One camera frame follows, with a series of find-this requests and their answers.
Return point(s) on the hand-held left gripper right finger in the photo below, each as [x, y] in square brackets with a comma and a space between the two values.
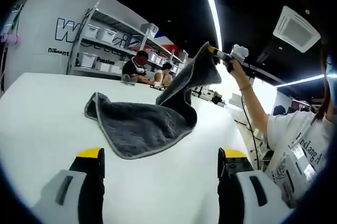
[242, 197]

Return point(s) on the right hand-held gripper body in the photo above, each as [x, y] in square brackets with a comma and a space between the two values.
[240, 53]

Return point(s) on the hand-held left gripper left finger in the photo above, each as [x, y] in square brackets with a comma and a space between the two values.
[79, 195]

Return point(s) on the grey towel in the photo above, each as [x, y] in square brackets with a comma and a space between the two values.
[142, 126]

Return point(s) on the person's right hand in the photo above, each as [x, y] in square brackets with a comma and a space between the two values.
[235, 67]

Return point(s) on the long ceiling light strip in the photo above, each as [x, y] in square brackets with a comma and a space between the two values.
[210, 2]

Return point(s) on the ceiling air conditioner unit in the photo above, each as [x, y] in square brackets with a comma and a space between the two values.
[296, 29]

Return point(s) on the white chest device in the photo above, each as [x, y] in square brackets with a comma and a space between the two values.
[300, 163]

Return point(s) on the person's printed white shirt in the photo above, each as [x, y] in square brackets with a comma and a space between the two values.
[284, 129]

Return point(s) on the white table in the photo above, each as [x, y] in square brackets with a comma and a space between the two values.
[52, 118]

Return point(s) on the small grey folded cloth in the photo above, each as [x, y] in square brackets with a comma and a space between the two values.
[129, 79]

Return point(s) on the person's head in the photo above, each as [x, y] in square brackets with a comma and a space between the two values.
[322, 108]

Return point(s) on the grey metal shelf rack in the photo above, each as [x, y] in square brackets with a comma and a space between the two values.
[123, 37]

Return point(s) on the white storage box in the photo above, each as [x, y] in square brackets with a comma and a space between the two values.
[87, 60]
[106, 35]
[89, 31]

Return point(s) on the purple rolled mat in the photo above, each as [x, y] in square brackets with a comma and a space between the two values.
[10, 40]

